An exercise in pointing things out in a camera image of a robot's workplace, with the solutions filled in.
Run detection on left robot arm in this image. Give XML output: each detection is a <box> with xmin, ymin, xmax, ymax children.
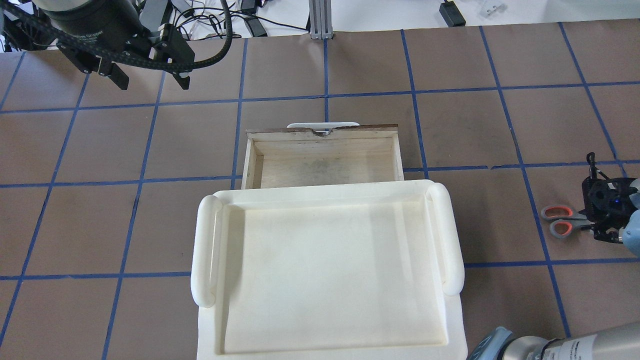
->
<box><xmin>1</xmin><ymin>0</ymin><xmax>195</xmax><ymax>91</ymax></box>

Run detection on grey orange handled scissors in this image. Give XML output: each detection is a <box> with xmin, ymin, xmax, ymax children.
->
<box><xmin>540</xmin><ymin>204</ymin><xmax>594</xmax><ymax>240</ymax></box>

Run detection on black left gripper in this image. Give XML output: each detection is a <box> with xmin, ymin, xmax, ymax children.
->
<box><xmin>55</xmin><ymin>23</ymin><xmax>195</xmax><ymax>91</ymax></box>

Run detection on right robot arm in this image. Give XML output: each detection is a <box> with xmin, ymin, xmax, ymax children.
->
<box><xmin>468</xmin><ymin>152</ymin><xmax>640</xmax><ymax>360</ymax></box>

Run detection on light wooden drawer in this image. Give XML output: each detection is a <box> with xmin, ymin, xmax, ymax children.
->
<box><xmin>241</xmin><ymin>124</ymin><xmax>405</xmax><ymax>190</ymax></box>

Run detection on black power adapter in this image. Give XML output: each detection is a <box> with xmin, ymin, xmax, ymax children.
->
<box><xmin>438</xmin><ymin>0</ymin><xmax>466</xmax><ymax>28</ymax></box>

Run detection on white plastic tray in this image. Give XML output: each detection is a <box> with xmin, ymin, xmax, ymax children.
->
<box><xmin>190</xmin><ymin>179</ymin><xmax>467</xmax><ymax>360</ymax></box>

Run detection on white drawer handle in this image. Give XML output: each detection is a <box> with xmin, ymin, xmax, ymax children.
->
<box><xmin>286</xmin><ymin>121</ymin><xmax>360</xmax><ymax>132</ymax></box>

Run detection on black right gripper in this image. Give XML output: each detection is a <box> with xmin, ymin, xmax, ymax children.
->
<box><xmin>582</xmin><ymin>152</ymin><xmax>639</xmax><ymax>244</ymax></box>

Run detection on aluminium frame post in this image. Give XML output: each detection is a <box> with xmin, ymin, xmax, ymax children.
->
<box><xmin>308</xmin><ymin>0</ymin><xmax>335</xmax><ymax>40</ymax></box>

